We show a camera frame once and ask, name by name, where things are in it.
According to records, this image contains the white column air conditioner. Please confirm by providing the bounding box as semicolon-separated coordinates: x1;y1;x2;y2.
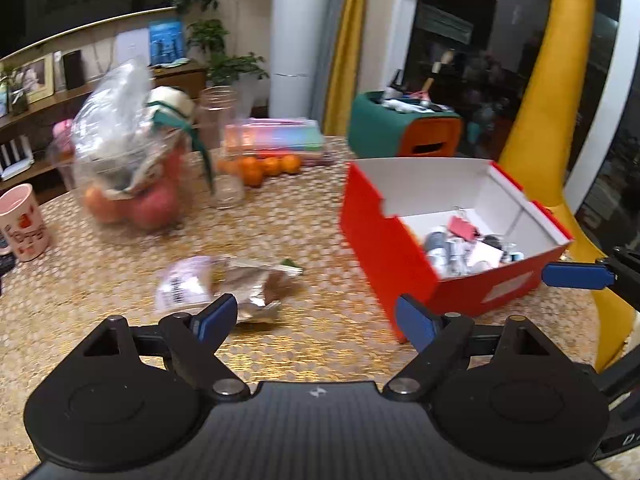
270;0;347;137

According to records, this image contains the pink binder clip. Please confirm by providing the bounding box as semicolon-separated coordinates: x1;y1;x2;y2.
447;208;484;242

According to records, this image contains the white door frame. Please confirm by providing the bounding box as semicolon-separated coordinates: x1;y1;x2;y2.
564;0;640;222

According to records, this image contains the red cardboard box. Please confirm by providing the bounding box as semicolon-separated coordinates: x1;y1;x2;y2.
339;157;575;344

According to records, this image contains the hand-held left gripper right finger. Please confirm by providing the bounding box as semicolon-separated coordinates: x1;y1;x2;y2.
382;294;556;403

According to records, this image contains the wooden photo frame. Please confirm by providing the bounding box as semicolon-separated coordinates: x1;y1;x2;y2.
4;53;55;104

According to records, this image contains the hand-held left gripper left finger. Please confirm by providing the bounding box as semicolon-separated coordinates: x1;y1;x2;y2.
82;292;251;402

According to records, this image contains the black speaker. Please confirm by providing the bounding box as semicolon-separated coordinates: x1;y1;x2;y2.
62;49;86;89

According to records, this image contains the green potted plant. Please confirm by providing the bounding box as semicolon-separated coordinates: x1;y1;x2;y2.
167;0;269;87

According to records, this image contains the silver foil snack packet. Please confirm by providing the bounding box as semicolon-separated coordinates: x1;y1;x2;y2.
212;258;306;326

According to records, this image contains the cartoon print snack packet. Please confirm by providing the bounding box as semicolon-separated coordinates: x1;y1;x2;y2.
117;152;166;194

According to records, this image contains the black remote control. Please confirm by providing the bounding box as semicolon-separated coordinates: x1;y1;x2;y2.
0;240;17;282

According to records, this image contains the gold floral desktop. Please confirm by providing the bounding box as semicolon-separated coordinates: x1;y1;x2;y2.
0;135;620;466

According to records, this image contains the white router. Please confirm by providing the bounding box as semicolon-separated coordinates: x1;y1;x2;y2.
0;134;36;181

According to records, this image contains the pink strawberry print mug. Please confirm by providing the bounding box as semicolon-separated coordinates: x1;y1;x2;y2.
0;183;51;263

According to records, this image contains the white small packet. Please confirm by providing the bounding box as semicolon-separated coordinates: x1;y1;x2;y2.
467;242;504;274

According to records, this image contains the green orange storage bin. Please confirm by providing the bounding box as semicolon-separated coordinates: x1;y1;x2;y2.
347;88;464;160

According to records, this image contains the grey curtain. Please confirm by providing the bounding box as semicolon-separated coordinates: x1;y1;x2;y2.
310;0;352;134

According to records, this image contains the white round object green ribbon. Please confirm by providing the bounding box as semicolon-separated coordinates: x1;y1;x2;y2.
147;85;217;197

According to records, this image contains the blue printed box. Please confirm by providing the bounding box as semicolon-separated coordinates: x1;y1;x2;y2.
148;19;185;67

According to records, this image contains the wooden television stand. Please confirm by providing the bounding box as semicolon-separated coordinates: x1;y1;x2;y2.
0;7;209;202

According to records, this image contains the white paper card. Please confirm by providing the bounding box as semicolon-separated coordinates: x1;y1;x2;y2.
114;29;151;66

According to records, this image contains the pink plush bear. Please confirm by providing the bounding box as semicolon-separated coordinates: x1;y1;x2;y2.
52;118;77;152

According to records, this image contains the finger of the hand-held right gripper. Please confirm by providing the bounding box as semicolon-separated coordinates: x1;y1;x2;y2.
541;246;640;310

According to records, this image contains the clear glass bottle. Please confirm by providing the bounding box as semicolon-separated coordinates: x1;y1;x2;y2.
197;85;249;210

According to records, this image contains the wooden handled brush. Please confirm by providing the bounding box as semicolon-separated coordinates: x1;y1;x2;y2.
422;49;457;97

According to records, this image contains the clear plastic bag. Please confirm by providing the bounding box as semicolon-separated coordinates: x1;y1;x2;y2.
70;57;202;202

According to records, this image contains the pastel rainbow stationery pack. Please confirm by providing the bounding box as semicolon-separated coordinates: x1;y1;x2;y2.
222;118;337;167

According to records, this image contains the grey white tube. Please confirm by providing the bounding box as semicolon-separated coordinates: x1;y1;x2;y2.
423;229;451;267

